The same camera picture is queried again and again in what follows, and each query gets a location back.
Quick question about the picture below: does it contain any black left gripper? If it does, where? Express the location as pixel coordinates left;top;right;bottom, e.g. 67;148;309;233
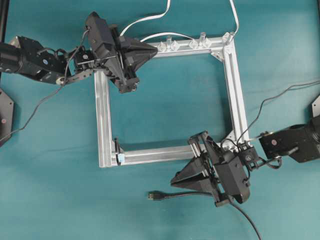
85;11;158;94

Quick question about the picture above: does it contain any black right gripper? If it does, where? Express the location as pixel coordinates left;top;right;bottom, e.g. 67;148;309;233
170;130;250;207

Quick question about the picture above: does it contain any black USB cable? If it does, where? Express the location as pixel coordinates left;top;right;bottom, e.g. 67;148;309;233
146;190;263;240

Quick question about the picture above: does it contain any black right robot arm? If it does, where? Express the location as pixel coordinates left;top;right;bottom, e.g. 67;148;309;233
170;118;320;207

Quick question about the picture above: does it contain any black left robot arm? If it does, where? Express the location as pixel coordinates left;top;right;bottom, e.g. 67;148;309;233
0;11;158;94

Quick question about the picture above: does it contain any black zip tie loop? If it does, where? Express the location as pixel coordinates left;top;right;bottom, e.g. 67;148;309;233
114;138;124;166

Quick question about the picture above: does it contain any clear acrylic peg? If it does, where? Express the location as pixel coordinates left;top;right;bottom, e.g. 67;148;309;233
166;35;173;49
198;32;206;46

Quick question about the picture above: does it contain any white flat cable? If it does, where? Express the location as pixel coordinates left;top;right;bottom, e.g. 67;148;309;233
119;0;240;43

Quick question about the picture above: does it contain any blue tape on frame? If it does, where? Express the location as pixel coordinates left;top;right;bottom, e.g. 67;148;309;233
117;154;125;164

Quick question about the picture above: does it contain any square aluminium extrusion frame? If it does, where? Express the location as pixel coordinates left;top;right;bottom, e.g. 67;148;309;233
94;32;249;168

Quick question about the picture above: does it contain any left arm thin grey cable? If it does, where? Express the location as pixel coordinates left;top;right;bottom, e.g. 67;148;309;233
0;49;76;142

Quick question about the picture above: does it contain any arm thin grey cable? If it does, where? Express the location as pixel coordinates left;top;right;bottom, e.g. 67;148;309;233
0;49;76;142
236;79;320;148

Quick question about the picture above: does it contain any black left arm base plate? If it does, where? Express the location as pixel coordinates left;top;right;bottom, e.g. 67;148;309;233
0;89;15;147

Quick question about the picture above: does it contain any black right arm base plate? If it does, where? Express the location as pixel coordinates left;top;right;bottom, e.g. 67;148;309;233
311;95;320;118

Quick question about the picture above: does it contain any black vertical rail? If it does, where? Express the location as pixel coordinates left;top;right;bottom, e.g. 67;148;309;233
0;0;10;43

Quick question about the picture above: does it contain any right arm thin grey cable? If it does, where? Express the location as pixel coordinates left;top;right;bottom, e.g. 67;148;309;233
236;79;320;148

